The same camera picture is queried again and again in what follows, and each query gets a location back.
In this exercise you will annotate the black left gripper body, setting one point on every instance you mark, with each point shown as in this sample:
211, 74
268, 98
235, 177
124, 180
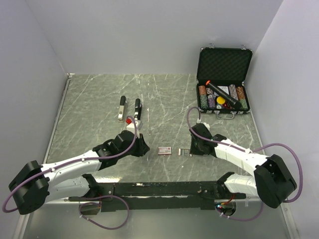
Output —
137, 149

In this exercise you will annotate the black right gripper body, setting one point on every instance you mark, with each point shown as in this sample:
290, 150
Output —
196, 148

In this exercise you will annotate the beige and black stapler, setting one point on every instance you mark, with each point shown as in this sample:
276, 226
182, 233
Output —
122, 108

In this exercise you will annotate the red white staple box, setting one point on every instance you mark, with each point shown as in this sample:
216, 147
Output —
164, 151

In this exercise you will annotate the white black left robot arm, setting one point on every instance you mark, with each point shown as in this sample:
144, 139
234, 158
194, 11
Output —
37, 184

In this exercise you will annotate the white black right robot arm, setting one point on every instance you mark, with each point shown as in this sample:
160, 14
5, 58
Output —
268, 176

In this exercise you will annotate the yellow round chip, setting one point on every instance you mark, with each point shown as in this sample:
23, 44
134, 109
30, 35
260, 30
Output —
220, 100

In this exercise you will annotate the black tube with orange cap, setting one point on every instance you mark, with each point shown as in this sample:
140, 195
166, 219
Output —
232, 101

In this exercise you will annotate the black poker chip case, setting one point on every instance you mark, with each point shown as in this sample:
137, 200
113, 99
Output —
226, 68

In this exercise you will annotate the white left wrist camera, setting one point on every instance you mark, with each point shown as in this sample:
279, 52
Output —
134, 126

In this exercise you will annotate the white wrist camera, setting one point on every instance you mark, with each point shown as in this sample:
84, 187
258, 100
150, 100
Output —
134, 126
204, 123

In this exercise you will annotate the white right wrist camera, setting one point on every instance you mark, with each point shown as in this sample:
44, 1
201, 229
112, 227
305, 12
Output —
204, 123

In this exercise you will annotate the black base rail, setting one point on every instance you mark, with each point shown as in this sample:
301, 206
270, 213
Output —
160, 195

